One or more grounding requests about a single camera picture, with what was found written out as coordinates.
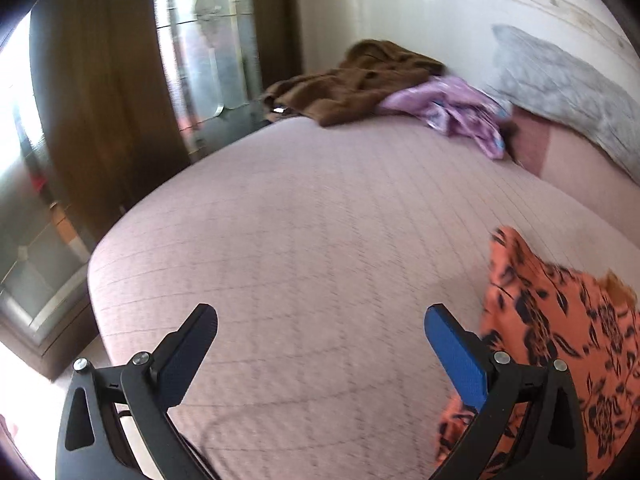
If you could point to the pink bolster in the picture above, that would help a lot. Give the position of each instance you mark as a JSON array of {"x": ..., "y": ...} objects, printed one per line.
[{"x": 575, "y": 170}]

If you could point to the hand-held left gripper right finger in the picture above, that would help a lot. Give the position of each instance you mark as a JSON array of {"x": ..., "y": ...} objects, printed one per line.
[{"x": 455, "y": 355}]

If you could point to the purple patterned cloth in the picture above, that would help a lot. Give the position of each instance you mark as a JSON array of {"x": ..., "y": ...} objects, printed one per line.
[{"x": 460, "y": 110}]

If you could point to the grey quilted pillow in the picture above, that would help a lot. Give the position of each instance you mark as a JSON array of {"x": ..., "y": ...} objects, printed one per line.
[{"x": 565, "y": 90}]

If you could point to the brown fleece cloth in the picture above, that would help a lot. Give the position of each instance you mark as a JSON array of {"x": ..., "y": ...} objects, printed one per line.
[{"x": 350, "y": 90}]

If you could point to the pink quilted bed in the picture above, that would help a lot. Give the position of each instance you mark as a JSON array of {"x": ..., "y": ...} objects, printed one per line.
[{"x": 300, "y": 235}]

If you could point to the orange floral shirt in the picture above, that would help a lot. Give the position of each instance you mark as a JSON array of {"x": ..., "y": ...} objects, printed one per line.
[{"x": 550, "y": 320}]

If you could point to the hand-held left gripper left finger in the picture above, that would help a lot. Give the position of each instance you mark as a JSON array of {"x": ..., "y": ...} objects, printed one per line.
[{"x": 182, "y": 360}]

